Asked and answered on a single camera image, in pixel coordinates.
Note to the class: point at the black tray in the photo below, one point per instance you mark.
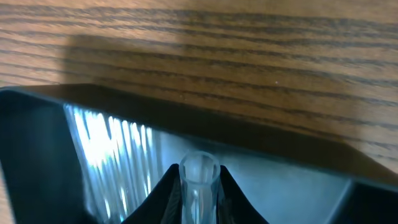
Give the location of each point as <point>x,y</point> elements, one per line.
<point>31,155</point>

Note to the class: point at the clear test tube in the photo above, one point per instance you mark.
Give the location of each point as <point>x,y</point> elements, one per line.
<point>199,193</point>
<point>149,155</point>
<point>90,146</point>
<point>124,155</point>

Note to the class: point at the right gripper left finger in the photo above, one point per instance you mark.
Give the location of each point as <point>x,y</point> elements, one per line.
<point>155,202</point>

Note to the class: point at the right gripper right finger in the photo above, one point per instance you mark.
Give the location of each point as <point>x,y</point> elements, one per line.
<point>236,202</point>

